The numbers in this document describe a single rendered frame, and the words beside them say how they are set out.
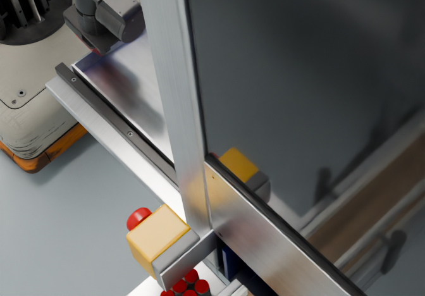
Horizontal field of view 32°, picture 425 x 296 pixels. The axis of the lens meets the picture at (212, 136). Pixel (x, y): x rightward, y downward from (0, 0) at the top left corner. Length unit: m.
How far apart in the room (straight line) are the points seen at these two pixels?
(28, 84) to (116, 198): 0.41
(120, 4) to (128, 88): 0.23
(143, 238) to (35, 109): 1.14
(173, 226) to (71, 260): 1.17
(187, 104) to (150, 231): 0.28
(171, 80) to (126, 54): 0.60
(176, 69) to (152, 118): 0.55
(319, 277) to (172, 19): 0.32
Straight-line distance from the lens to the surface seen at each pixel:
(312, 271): 0.81
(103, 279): 2.11
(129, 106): 1.29
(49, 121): 2.11
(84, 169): 2.28
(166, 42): 0.70
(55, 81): 1.35
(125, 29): 1.13
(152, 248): 0.99
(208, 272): 1.13
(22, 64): 2.18
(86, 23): 1.22
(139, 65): 1.34
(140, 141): 1.22
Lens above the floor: 1.93
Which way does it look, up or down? 58 degrees down
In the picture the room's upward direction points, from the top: 6 degrees counter-clockwise
